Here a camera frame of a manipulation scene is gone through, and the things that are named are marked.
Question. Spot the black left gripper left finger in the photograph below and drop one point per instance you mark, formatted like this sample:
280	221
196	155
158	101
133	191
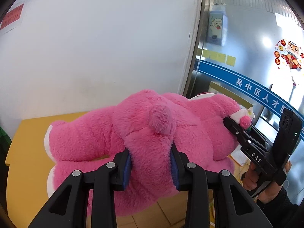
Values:
67	207

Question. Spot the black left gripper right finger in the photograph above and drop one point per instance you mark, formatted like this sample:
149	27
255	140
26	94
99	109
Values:
233	206

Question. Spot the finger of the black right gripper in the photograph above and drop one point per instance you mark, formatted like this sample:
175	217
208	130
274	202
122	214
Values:
240	132

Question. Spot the pink plush bear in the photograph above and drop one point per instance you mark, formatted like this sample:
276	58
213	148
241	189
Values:
147	124

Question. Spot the person's right hand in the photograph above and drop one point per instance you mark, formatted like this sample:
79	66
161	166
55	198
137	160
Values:
274	195

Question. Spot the blue window banner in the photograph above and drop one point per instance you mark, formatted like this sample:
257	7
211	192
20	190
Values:
267	106

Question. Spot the yellow sticky notes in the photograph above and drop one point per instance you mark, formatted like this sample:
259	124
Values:
219	57

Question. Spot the red festive window sticker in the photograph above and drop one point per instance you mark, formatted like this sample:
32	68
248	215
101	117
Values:
288	53

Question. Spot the sheep cartoon poster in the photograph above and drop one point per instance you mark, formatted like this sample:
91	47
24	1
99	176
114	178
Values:
217	28

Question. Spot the red notice sign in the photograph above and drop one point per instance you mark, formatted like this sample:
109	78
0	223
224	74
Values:
12	16

